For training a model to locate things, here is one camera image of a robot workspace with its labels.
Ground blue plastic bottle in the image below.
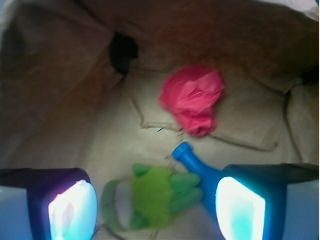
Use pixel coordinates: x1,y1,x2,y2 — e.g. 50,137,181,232
172,142,222,222

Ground green plush frog toy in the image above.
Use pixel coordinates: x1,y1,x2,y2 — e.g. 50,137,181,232
100,164,204,232

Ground red paper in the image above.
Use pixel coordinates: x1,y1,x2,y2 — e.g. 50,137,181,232
158,65,225,137

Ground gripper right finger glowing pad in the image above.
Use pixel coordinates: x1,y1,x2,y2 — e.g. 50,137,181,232
216,163,320,240

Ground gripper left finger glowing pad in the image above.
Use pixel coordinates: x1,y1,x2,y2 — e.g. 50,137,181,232
0,168,98,240

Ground brown paper bag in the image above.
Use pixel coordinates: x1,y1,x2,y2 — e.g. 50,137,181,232
0,0,320,240

